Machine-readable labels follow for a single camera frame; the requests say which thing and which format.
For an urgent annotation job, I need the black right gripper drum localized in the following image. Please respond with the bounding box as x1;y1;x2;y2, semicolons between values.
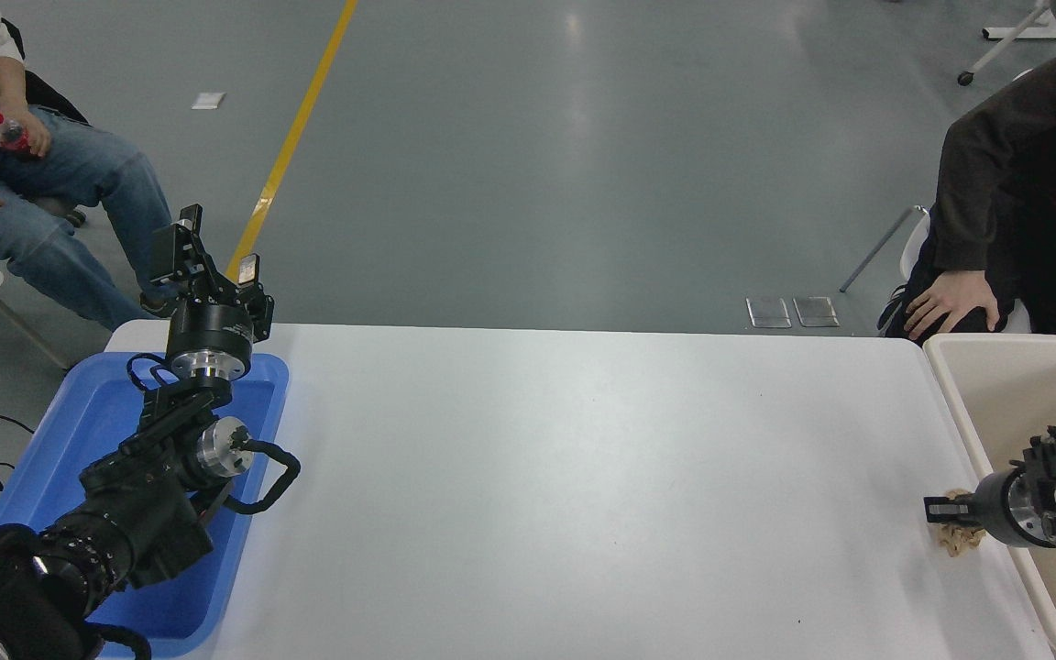
970;470;1017;548

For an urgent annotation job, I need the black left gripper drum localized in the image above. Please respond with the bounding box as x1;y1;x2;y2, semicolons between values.
165;299;256;360

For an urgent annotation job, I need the tan paper ball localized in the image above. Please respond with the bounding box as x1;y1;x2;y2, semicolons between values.
936;488;989;558

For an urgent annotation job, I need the seated person's left hand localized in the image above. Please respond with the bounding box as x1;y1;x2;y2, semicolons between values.
0;105;52;159

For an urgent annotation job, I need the bin-side person's right hand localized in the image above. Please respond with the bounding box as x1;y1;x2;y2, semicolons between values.
903;270;1001;343

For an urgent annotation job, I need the blue plastic tray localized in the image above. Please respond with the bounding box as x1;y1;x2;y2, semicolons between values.
0;353;291;659

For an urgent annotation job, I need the seated person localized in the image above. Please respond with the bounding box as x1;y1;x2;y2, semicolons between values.
0;0;182;331

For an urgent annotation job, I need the black office chair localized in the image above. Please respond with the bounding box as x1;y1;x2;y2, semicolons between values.
0;9;89;230

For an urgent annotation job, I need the silver floor plate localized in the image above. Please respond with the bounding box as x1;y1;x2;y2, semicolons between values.
793;294;842;329
745;295;793;329

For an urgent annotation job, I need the person beside bin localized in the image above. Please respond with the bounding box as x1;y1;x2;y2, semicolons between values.
878;0;1056;342

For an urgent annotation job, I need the white wheeled stand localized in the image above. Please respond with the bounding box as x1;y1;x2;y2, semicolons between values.
957;0;1056;88

